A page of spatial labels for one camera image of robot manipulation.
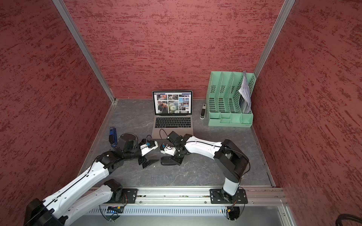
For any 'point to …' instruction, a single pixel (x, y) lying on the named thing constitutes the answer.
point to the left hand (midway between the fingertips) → (154, 153)
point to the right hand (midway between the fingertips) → (176, 162)
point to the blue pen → (112, 137)
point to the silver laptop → (172, 111)
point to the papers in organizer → (245, 101)
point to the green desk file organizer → (223, 98)
